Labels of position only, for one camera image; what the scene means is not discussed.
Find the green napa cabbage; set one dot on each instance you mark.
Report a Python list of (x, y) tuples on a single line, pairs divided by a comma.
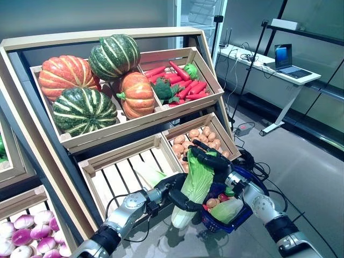
[(228, 211), (153, 176), (197, 185)]

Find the dark green broccoli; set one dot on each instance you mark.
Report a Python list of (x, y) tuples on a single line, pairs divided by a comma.
[(164, 90)]

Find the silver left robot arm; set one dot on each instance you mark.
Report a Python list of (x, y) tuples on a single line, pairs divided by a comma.
[(129, 204)]

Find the purple white turnip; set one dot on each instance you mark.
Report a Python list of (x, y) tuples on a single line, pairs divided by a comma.
[(46, 244), (40, 231), (24, 221), (21, 252), (64, 250), (22, 237), (54, 224), (59, 237), (52, 254), (6, 229), (44, 217), (6, 247)]

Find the black router with antennas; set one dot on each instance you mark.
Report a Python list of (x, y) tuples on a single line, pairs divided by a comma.
[(223, 46)]

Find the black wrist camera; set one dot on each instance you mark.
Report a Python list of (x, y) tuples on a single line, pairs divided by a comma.
[(152, 208), (237, 188)]

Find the large orange ribbed pumpkin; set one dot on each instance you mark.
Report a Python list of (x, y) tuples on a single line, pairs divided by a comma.
[(64, 75)]

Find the grey power strip red switch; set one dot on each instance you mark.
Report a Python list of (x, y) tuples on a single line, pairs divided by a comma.
[(243, 130)]

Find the green striped pumpkin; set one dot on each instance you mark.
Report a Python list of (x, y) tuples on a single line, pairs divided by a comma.
[(83, 113), (115, 56)]

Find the open grey laptop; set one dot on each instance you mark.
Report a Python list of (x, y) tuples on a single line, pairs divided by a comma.
[(283, 55)]

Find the reddish wooden carrot crate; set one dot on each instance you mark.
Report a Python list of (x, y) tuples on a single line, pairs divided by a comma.
[(188, 106)]

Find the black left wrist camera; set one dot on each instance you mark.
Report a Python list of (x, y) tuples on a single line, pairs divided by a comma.
[(152, 208)]

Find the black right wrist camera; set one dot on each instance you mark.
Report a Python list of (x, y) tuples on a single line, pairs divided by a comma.
[(237, 188)]

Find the wide wooden pumpkin crate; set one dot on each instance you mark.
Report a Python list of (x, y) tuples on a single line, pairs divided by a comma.
[(107, 133)]

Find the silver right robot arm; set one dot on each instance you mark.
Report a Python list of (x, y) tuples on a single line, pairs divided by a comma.
[(263, 204)]

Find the wooden potato crate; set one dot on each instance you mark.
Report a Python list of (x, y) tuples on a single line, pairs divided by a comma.
[(185, 127)]

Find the dark purple eggplant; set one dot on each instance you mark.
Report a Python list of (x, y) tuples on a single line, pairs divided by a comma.
[(216, 189)]

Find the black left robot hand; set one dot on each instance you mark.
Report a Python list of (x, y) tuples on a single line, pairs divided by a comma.
[(172, 185)]

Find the blue plastic shopping basket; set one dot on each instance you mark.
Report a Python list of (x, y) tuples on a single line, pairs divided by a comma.
[(228, 227)]

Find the dark wall shelf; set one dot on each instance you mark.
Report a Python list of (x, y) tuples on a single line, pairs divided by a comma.
[(322, 36)]

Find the dark low wall rail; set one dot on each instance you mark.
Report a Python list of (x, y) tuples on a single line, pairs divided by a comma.
[(328, 90)]

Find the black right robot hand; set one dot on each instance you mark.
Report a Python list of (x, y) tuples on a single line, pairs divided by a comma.
[(212, 160)]

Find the red apple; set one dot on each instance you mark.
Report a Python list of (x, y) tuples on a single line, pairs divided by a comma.
[(223, 198)]

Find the flat white box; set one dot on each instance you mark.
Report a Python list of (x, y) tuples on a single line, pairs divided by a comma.
[(285, 24)]

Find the bright green vegetable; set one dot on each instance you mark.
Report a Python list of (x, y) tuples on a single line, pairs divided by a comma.
[(2, 147)]

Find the black leaning tripod stand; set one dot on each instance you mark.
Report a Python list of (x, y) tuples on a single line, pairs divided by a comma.
[(264, 22)]

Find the wooden greens crate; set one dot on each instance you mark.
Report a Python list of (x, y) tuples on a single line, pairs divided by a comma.
[(16, 166)]

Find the tan potato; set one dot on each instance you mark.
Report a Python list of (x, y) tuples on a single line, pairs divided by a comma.
[(187, 145), (178, 149), (212, 136), (203, 138), (206, 130), (213, 203), (225, 154), (185, 168), (216, 143), (193, 133), (179, 139)]

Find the red tomato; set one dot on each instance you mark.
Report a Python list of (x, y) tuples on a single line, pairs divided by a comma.
[(204, 207)]

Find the small orange pumpkin green stem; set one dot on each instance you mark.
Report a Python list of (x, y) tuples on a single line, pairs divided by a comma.
[(137, 96)]

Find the black straight sensor stand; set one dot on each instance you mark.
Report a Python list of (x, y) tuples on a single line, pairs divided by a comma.
[(218, 18)]

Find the white office desk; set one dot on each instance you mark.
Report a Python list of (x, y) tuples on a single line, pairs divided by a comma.
[(255, 78)]

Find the wooden vegetable display stand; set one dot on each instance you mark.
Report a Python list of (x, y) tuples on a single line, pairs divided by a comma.
[(80, 39)]

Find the slatted wooden cabbage crate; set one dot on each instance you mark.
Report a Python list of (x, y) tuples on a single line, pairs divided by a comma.
[(118, 156)]

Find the red orange carrot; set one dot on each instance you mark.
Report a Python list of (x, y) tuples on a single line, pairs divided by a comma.
[(156, 72), (197, 96), (173, 79), (199, 88), (177, 102), (178, 70), (189, 88), (156, 79)]

